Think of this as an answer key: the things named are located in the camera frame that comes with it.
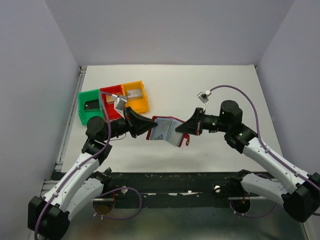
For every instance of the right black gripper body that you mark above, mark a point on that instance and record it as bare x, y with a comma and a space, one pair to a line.
201, 119

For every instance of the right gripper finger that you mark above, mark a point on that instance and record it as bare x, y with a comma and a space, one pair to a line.
190, 129
193, 120

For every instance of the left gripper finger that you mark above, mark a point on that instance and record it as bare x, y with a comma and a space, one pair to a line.
143, 127
136, 118

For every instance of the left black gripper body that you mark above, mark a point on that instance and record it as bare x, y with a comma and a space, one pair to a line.
130, 126

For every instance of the red leather card holder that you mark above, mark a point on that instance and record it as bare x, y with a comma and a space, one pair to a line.
166, 131

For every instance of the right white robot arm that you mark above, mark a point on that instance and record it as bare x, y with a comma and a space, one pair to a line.
296, 190

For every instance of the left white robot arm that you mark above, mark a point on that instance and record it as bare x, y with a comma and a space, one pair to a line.
50, 216

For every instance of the silver card stack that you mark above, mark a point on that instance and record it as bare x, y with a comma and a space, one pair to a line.
134, 94

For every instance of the gold card stack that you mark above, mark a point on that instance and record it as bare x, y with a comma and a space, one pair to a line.
110, 98

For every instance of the black card stack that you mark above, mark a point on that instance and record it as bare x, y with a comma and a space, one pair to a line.
91, 105

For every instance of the yellow plastic bin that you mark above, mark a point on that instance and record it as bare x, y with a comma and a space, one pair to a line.
140, 106

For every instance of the red plastic bin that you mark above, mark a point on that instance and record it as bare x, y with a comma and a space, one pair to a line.
116, 89

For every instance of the green plastic bin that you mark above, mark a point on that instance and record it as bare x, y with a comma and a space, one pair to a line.
86, 96

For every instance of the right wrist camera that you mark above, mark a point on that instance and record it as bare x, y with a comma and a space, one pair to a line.
204, 98

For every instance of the aluminium frame rail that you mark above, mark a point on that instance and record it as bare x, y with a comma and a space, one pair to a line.
59, 160

